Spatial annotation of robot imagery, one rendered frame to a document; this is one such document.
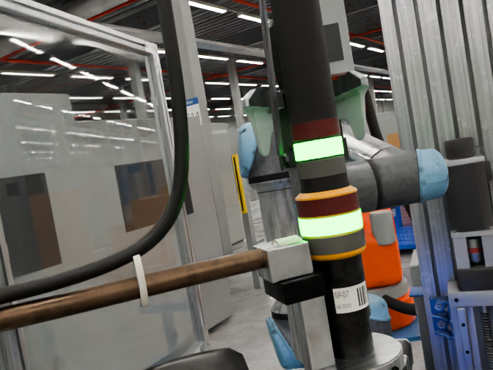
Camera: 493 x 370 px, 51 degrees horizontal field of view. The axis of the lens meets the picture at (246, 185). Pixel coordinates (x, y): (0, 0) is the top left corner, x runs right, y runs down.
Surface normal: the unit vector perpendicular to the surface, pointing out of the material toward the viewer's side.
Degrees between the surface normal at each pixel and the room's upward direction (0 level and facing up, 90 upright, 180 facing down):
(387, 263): 90
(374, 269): 90
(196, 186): 90
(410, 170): 70
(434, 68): 90
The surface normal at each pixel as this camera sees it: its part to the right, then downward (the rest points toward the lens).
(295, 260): 0.31, 0.00
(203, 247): 0.83, -0.11
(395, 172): 0.02, -0.34
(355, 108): -0.95, 0.24
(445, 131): -0.36, 0.11
